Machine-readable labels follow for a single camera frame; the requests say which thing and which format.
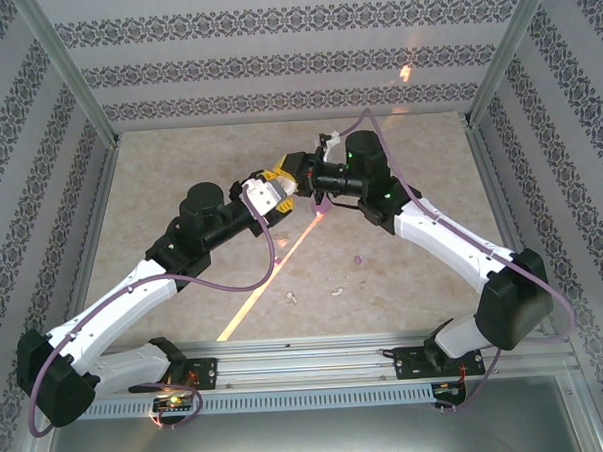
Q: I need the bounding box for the aluminium mounting rail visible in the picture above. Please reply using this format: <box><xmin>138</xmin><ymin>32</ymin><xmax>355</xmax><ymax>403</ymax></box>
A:
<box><xmin>105</xmin><ymin>323</ymin><xmax>574</xmax><ymax>396</ymax></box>

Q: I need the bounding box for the small left circuit board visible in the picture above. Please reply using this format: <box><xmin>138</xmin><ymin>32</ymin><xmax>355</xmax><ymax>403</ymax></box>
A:
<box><xmin>153</xmin><ymin>395</ymin><xmax>195</xmax><ymax>414</ymax></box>

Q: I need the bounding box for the aluminium frame post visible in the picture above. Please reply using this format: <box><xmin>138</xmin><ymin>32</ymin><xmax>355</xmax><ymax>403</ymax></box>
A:
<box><xmin>9</xmin><ymin>0</ymin><xmax>124</xmax><ymax>152</ymax></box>
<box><xmin>459</xmin><ymin>0</ymin><xmax>563</xmax><ymax>130</ymax></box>

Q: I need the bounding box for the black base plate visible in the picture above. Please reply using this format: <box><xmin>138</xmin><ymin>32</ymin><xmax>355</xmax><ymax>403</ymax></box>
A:
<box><xmin>176</xmin><ymin>357</ymin><xmax>220</xmax><ymax>393</ymax></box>
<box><xmin>391</xmin><ymin>342</ymin><xmax>487</xmax><ymax>381</ymax></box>

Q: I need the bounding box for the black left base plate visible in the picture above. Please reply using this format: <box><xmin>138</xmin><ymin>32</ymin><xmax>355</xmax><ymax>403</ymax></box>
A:
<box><xmin>176</xmin><ymin>357</ymin><xmax>220</xmax><ymax>393</ymax></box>

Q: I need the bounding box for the slotted grey cable duct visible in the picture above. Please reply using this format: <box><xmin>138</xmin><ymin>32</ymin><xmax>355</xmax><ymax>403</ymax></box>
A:
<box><xmin>83</xmin><ymin>381</ymin><xmax>465</xmax><ymax>422</ymax></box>

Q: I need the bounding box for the grey metal shelf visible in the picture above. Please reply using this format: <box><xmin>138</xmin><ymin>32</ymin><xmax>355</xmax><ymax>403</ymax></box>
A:
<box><xmin>38</xmin><ymin>373</ymin><xmax>593</xmax><ymax>452</ymax></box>

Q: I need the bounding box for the aluminium side rail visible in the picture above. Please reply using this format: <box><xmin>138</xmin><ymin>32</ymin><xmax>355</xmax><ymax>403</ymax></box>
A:
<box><xmin>0</xmin><ymin>141</ymin><xmax>135</xmax><ymax>452</ymax></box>
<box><xmin>464</xmin><ymin>115</ymin><xmax>603</xmax><ymax>452</ymax></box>

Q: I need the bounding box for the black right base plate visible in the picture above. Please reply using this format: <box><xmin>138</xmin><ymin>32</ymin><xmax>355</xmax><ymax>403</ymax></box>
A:
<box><xmin>391</xmin><ymin>342</ymin><xmax>487</xmax><ymax>381</ymax></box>

